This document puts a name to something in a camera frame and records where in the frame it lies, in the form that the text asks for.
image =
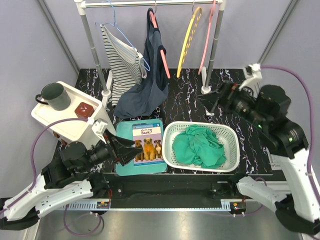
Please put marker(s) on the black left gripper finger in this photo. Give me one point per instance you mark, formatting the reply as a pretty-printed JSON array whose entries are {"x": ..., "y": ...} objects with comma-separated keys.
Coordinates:
[
  {"x": 127, "y": 154},
  {"x": 117, "y": 143}
]

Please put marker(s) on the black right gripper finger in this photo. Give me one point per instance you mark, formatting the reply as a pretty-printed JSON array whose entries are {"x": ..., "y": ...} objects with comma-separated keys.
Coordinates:
[
  {"x": 209, "y": 101},
  {"x": 218, "y": 90}
]

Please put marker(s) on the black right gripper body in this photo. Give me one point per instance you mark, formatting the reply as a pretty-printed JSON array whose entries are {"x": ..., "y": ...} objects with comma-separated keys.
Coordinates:
[{"x": 236, "y": 101}]

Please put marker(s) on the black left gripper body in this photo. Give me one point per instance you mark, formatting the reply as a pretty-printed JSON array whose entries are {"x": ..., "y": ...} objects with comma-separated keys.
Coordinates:
[{"x": 106, "y": 151}]

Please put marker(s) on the green tank top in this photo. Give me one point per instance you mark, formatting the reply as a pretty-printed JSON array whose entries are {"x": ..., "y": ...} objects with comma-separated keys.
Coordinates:
[{"x": 199, "y": 146}]

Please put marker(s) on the navy blue tank top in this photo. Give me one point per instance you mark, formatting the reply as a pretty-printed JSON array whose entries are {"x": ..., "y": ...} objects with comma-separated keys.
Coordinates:
[{"x": 142, "y": 99}]

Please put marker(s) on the yellow hanger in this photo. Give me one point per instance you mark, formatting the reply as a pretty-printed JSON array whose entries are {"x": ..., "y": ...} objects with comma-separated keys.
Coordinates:
[{"x": 192, "y": 27}]

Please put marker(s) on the pink plastic hanger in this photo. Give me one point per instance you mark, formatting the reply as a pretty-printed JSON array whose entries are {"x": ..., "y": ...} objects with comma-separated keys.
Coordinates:
[{"x": 210, "y": 19}]

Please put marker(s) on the coral pink hanger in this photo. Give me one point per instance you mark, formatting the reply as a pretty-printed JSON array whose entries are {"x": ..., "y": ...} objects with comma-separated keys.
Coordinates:
[{"x": 162, "y": 53}]

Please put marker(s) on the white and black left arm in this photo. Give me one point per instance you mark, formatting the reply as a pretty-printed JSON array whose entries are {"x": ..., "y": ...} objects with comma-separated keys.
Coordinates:
[{"x": 66, "y": 179}]

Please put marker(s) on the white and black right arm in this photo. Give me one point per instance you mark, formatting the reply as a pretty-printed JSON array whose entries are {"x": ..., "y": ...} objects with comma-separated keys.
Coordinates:
[{"x": 298, "y": 210}]

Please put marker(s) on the striped white tank top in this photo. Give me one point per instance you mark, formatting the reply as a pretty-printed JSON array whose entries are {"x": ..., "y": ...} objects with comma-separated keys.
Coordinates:
[{"x": 126, "y": 64}]

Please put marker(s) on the teal tray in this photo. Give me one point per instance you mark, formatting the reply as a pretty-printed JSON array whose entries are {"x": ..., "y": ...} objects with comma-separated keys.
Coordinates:
[{"x": 125, "y": 129}]

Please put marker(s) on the dog picture book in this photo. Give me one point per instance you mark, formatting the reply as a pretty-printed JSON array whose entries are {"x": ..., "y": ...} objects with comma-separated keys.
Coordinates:
[{"x": 148, "y": 138}]

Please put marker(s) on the white storage box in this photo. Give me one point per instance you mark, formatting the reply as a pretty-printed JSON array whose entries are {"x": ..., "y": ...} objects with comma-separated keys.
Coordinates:
[{"x": 76, "y": 130}]

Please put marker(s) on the white perforated plastic basket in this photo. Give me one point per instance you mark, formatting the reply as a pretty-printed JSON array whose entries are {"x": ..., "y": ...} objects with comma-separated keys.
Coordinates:
[{"x": 225, "y": 135}]

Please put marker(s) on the dark red cube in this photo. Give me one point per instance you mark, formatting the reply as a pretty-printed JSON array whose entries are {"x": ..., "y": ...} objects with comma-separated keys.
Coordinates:
[{"x": 84, "y": 111}]

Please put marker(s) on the dark grey mug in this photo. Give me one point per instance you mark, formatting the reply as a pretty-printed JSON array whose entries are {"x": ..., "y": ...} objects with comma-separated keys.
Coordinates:
[{"x": 55, "y": 96}]

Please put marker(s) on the metal clothes rack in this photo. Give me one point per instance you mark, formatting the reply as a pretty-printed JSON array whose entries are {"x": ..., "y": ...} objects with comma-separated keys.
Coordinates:
[{"x": 107, "y": 84}]

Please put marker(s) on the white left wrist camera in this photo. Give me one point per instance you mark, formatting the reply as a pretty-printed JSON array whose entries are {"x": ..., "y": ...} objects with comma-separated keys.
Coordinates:
[{"x": 98, "y": 127}]

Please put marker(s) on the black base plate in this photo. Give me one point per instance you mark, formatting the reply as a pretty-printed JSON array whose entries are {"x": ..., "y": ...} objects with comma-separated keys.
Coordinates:
[{"x": 169, "y": 191}]

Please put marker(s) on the light blue wire hanger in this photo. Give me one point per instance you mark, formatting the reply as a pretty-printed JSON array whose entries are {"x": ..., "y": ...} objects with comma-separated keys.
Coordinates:
[{"x": 146, "y": 65}]

